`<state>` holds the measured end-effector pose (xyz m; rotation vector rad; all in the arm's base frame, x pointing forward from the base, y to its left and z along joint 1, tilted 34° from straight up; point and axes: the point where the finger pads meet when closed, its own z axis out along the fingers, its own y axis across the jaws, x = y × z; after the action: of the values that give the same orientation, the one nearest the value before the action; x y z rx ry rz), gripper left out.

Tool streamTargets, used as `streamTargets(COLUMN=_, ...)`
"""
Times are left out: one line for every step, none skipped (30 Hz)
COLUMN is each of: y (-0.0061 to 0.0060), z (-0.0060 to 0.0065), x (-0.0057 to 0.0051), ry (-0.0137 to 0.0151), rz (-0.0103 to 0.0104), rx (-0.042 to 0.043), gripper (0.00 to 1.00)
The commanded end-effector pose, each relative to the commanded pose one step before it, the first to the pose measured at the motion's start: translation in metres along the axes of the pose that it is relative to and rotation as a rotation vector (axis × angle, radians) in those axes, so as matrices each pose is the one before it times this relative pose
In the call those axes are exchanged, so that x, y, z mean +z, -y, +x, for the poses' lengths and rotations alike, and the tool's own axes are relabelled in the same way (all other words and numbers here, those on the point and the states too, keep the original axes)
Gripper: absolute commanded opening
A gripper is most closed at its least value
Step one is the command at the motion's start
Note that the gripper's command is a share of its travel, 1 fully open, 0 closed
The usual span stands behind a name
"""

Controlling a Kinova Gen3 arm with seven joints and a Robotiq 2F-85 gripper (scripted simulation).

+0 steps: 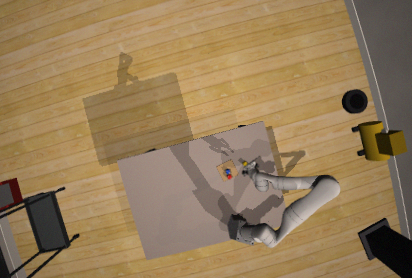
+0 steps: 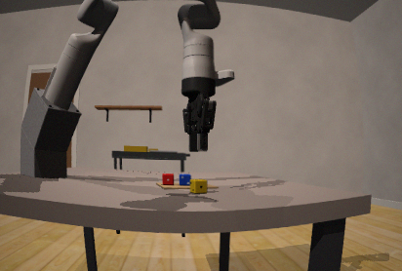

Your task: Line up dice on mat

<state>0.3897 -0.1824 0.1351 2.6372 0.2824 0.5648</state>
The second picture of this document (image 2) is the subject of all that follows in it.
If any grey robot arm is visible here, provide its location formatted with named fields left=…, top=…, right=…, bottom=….
left=43, top=0, right=234, bottom=108

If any yellow die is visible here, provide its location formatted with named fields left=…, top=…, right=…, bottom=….
left=190, top=179, right=207, bottom=194

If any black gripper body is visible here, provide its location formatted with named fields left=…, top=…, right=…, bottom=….
left=181, top=77, right=216, bottom=118

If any blue die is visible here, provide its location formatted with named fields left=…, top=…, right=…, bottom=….
left=180, top=174, right=191, bottom=185

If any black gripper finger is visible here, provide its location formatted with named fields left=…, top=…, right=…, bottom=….
left=182, top=104, right=199, bottom=152
left=191, top=98, right=217, bottom=151

